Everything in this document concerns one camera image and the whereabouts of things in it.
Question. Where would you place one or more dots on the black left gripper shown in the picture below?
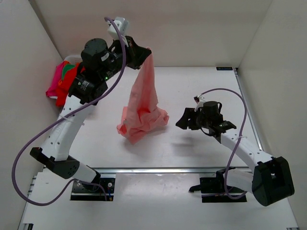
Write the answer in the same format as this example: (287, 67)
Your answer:
(141, 53)

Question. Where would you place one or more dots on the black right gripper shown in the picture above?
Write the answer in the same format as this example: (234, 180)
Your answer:
(189, 114)

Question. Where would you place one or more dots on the salmon pink polo shirt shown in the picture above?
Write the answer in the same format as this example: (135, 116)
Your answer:
(142, 114)

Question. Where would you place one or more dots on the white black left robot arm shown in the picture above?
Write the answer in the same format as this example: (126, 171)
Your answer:
(99, 64)

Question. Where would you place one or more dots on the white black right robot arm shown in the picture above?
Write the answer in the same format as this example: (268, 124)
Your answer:
(269, 179)

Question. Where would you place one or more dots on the dark label on table edge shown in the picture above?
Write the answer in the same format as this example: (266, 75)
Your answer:
(224, 68)

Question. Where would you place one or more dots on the white plastic laundry basket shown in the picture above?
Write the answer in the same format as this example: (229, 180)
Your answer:
(73, 59)

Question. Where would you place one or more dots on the red t shirt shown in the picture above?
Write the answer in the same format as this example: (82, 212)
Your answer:
(63, 92)

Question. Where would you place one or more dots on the magenta pink t shirt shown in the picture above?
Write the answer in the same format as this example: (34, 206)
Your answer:
(51, 91)

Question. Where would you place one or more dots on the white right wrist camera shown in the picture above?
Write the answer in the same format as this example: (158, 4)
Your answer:
(200, 100)

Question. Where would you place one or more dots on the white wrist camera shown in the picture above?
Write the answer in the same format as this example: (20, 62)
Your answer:
(119, 23)
(200, 100)

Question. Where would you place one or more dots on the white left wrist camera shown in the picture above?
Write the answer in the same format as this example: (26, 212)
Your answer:
(119, 23)

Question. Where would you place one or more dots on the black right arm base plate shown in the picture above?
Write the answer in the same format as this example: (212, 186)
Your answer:
(212, 190)

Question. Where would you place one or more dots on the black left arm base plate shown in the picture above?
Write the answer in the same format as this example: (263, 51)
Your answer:
(84, 192)

